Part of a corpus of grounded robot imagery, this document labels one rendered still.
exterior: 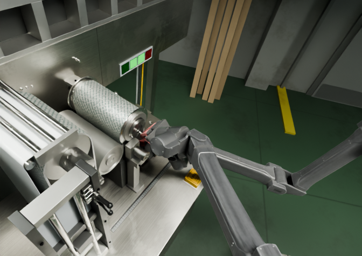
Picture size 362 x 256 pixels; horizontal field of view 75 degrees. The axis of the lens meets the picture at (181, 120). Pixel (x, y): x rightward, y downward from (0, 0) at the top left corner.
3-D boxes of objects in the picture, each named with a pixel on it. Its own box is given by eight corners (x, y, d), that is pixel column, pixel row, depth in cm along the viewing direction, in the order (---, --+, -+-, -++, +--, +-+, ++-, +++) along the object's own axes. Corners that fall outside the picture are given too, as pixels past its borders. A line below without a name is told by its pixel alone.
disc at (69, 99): (71, 117, 92) (64, 87, 82) (70, 116, 92) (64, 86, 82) (100, 99, 102) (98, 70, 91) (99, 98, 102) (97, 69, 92)
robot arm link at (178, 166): (192, 133, 91) (189, 150, 84) (201, 153, 97) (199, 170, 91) (164, 138, 95) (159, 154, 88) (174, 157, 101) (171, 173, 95)
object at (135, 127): (145, 115, 83) (145, 128, 89) (141, 112, 84) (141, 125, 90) (131, 129, 79) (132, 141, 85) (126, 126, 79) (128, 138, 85)
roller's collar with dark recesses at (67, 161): (77, 184, 61) (72, 171, 57) (61, 171, 63) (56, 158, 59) (96, 167, 65) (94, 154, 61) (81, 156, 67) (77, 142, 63)
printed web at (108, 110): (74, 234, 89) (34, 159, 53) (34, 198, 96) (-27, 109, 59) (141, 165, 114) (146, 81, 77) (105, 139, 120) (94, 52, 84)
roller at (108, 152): (100, 180, 83) (97, 161, 74) (51, 143, 90) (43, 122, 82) (124, 158, 90) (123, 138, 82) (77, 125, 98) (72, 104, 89)
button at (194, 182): (196, 188, 110) (197, 186, 108) (183, 180, 112) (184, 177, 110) (203, 178, 114) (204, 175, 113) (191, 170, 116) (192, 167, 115)
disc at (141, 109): (120, 151, 85) (119, 122, 74) (119, 150, 85) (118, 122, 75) (146, 128, 95) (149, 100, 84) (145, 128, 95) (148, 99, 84)
